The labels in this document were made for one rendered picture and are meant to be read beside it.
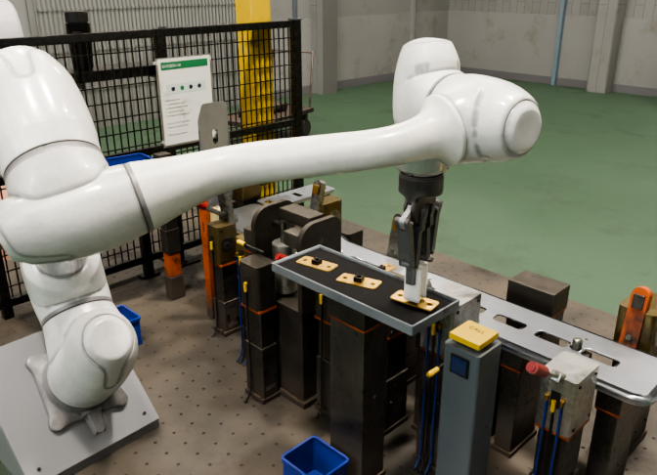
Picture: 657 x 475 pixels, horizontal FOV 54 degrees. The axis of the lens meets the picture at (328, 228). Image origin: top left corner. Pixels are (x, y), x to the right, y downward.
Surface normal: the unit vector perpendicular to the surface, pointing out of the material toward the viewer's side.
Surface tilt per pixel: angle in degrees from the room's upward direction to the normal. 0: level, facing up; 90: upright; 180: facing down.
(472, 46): 90
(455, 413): 90
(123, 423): 45
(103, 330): 51
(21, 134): 63
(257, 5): 90
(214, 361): 0
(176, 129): 90
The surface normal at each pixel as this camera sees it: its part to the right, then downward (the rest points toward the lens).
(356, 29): 0.69, 0.26
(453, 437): -0.71, 0.26
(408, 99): -0.86, 0.14
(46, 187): 0.11, -0.20
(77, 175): 0.34, -0.37
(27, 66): 0.23, -0.62
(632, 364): 0.00, -0.93
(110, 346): 0.55, -0.40
